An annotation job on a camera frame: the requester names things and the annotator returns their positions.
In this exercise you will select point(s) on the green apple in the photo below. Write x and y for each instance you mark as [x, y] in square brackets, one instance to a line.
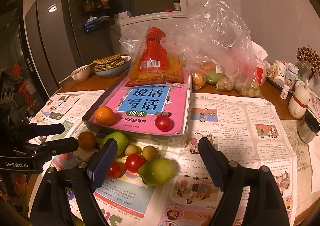
[157, 171]
[120, 138]

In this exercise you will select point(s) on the small orange tangerine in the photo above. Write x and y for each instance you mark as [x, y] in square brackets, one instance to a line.
[105, 116]

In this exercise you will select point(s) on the steel cup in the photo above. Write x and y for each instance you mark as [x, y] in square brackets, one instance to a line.
[308, 128]

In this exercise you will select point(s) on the white medicine bottle left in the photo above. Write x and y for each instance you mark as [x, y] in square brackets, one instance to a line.
[279, 74]

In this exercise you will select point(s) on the pink Chinese workbook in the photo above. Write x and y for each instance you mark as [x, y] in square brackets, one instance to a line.
[147, 108]

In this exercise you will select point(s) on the small white bowl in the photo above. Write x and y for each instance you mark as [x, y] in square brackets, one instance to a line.
[81, 73]

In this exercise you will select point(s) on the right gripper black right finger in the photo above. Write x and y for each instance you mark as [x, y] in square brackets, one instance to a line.
[265, 204]

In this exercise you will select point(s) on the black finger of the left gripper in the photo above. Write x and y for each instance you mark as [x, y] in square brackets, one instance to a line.
[53, 148]
[29, 131]

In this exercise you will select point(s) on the small white pill bottle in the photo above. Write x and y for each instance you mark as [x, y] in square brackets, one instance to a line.
[284, 92]

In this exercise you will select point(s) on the red cherry tomato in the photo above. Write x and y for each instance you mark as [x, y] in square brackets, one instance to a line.
[163, 123]

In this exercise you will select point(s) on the newspaper on table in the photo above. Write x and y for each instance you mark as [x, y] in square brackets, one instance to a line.
[246, 130]

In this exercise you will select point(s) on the large clear plastic bag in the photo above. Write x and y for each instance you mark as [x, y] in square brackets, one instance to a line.
[214, 45]

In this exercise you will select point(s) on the small yellow longan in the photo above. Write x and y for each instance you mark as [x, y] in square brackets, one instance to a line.
[131, 149]
[150, 153]

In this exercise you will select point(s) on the red orange snack bag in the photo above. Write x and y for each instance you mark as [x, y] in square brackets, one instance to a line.
[154, 64]

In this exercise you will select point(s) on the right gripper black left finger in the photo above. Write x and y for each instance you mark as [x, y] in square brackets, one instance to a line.
[51, 204]

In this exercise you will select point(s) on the blue bowl of pancakes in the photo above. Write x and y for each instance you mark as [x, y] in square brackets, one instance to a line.
[113, 66]

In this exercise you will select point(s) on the white medicine bottle large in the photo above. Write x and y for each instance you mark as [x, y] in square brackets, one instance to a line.
[291, 75]

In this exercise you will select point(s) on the red white carton box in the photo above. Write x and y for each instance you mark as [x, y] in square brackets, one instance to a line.
[262, 68]

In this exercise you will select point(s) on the grey refrigerator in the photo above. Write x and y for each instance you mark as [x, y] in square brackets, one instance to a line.
[58, 41]

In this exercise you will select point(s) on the white rabbit figurine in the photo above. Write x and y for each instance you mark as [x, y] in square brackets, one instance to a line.
[298, 103]

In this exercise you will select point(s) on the dark storage shelf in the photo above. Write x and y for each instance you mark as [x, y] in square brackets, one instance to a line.
[98, 13]

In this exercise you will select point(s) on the brown round fruit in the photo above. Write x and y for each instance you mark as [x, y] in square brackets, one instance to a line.
[87, 141]

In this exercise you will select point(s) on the dried flower bouquet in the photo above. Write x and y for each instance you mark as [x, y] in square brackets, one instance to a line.
[309, 58]

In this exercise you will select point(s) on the wooden chopsticks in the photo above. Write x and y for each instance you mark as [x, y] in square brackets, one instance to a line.
[60, 82]

